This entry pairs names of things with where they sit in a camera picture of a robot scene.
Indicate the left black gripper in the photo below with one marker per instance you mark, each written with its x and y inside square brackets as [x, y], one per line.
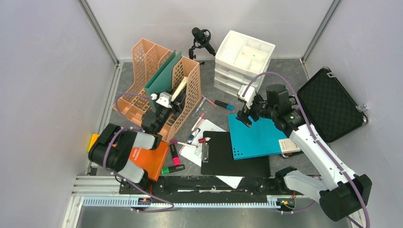
[173, 110]

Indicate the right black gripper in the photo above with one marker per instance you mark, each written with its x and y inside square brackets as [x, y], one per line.
[243, 115]

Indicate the dark blue hardcover book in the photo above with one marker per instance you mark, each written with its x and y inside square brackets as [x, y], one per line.
[179, 96]

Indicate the teal notebook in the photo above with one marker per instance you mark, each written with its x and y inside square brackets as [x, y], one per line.
[261, 139]

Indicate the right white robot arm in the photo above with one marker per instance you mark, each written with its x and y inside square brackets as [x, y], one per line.
[341, 192]

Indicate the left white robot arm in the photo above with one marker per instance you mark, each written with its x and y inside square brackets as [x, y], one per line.
[113, 146]

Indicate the blue highlighter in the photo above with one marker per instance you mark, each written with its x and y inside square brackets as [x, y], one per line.
[224, 105]

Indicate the magenta marker pen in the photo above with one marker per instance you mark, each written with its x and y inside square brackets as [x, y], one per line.
[183, 143]

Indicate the green file folder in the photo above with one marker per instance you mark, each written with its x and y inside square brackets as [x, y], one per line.
[161, 81]

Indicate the pink white marker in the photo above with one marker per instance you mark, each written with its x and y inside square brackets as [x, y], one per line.
[197, 122]

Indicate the blue cap white marker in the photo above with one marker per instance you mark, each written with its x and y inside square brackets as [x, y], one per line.
[193, 135]

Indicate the clear barrel pen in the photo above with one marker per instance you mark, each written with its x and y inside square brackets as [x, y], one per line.
[199, 106]

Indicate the white label booklet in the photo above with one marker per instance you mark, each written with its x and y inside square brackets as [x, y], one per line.
[287, 146]

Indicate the pink thin pen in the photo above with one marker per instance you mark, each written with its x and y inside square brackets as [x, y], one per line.
[208, 100]

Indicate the orange book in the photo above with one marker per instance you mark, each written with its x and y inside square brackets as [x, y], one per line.
[150, 160]

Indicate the printed white paper sheet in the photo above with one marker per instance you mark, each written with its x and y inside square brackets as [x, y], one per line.
[195, 154]

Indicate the white plastic drawer unit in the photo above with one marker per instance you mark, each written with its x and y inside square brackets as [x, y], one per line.
[239, 59]

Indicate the peach plastic file organizer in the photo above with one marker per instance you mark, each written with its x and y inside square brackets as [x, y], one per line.
[147, 59]

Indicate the green highlighter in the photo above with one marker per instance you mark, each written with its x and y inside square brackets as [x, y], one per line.
[172, 169]

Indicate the black clipboard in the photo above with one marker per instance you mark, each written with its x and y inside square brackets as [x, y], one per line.
[218, 160]

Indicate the yellow orange block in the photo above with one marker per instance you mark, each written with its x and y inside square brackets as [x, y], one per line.
[93, 139]

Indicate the black open carrying case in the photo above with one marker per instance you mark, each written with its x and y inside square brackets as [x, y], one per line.
[329, 107]

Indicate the black microphone on tripod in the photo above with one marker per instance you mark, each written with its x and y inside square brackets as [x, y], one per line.
[201, 39]

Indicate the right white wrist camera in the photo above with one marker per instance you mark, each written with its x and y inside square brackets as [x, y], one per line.
[246, 94]

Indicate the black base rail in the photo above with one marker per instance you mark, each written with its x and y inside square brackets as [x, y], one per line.
[209, 189]

